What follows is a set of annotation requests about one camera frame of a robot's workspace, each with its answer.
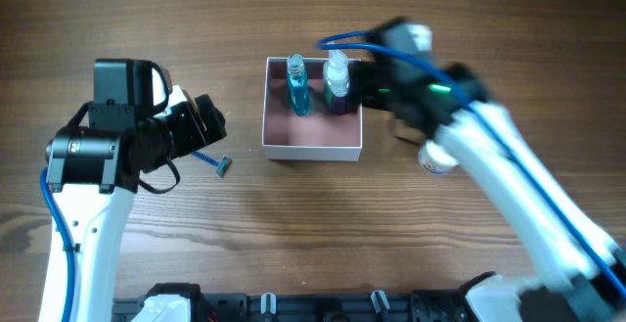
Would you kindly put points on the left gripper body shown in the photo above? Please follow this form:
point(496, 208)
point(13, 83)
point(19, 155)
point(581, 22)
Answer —
point(197, 126)

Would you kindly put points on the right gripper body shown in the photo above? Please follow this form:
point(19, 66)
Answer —
point(370, 85)

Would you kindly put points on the blue disposable razor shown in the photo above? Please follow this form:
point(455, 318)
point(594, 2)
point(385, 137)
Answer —
point(220, 166)

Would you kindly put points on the clear foam pump bottle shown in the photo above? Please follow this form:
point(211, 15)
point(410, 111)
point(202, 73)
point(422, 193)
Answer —
point(336, 82)

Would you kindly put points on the cotton swab round container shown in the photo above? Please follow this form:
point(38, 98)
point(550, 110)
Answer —
point(434, 159)

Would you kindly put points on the teal mouthwash bottle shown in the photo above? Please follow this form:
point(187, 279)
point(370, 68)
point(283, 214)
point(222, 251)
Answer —
point(297, 79)

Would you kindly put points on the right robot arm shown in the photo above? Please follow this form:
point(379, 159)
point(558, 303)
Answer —
point(580, 269)

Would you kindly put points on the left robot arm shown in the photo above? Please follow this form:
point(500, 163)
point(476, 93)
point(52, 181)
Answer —
point(137, 121)

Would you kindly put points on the pink cardboard box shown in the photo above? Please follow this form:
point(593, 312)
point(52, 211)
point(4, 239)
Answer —
point(318, 136)

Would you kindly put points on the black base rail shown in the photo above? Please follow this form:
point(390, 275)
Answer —
point(378, 305)

